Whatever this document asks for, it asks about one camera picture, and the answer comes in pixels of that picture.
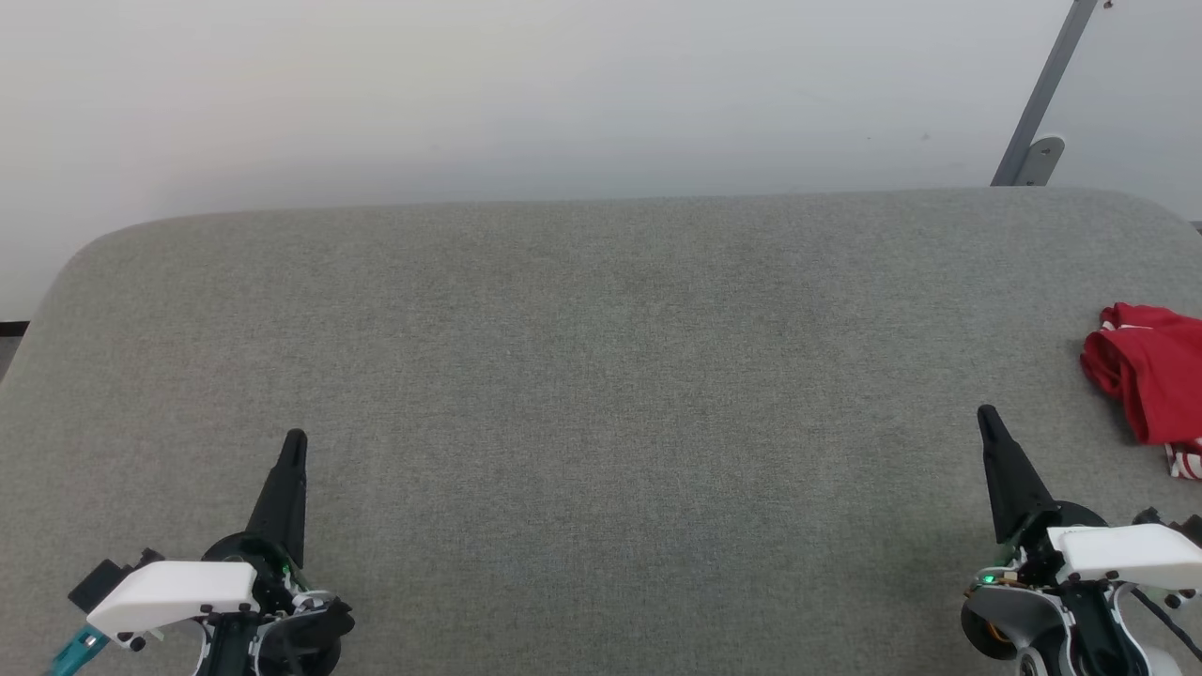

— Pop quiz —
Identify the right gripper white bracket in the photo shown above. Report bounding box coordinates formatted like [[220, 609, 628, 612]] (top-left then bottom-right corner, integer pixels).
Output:
[[976, 404, 1202, 589]]

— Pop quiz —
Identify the grey fabric sofa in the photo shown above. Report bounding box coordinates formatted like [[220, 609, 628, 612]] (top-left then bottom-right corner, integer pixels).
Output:
[[0, 186, 1202, 676]]

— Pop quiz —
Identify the grey metal pole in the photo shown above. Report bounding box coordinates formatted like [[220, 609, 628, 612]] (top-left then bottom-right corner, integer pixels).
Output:
[[990, 0, 1101, 188]]

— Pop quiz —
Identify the grey pole mounting bracket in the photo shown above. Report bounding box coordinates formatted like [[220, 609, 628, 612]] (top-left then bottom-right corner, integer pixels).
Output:
[[1013, 135, 1068, 188]]

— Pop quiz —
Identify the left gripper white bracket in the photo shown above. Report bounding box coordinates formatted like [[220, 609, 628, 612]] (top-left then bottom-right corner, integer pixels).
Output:
[[85, 428, 312, 650]]

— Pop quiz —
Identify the red and white jersey garment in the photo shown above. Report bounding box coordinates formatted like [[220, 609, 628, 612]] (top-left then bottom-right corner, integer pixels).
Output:
[[1079, 301, 1202, 481]]

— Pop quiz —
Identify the teal left camera cable connector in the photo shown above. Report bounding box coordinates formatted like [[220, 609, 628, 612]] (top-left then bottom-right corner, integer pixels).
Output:
[[46, 623, 110, 676]]

